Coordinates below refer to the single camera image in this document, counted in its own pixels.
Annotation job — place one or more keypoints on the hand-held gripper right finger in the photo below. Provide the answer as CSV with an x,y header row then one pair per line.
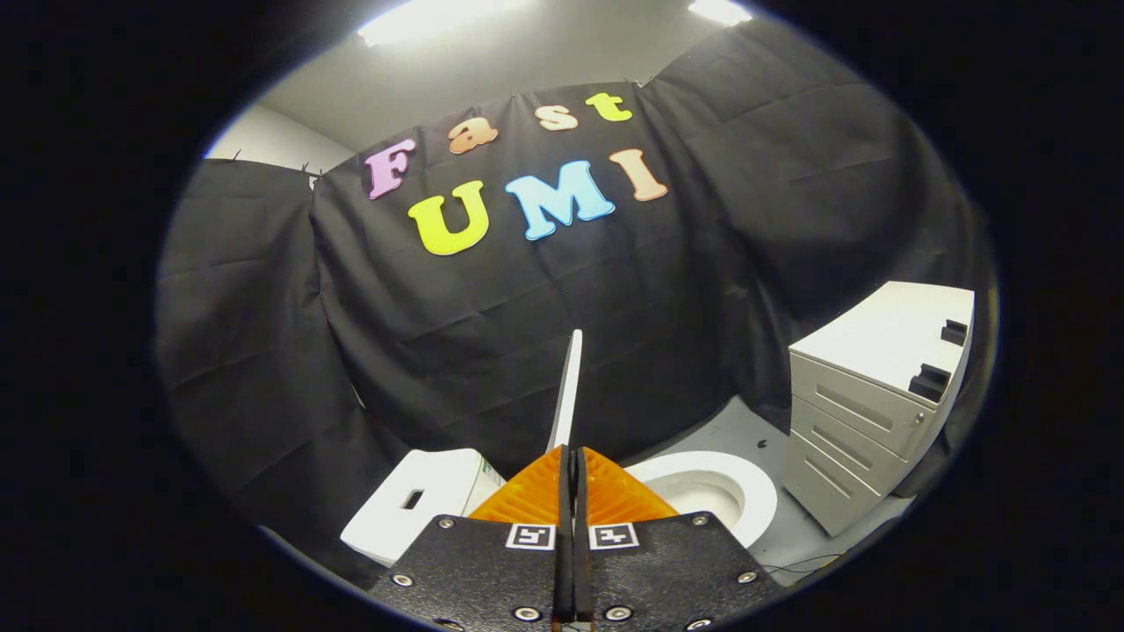
x,y
667,570

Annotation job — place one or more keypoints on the large ceiling light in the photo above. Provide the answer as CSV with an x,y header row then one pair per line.
x,y
430,17

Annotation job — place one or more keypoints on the black backdrop cloth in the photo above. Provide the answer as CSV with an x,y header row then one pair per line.
x,y
492,351

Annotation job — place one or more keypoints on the small black block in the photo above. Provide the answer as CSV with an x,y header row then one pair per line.
x,y
954,333
929,384

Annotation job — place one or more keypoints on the white drawer cabinet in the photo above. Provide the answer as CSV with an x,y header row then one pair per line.
x,y
878,338

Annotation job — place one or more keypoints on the white toilet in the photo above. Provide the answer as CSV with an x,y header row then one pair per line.
x,y
439,478

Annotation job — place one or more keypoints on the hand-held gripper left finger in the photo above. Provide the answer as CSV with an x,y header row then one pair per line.
x,y
492,570

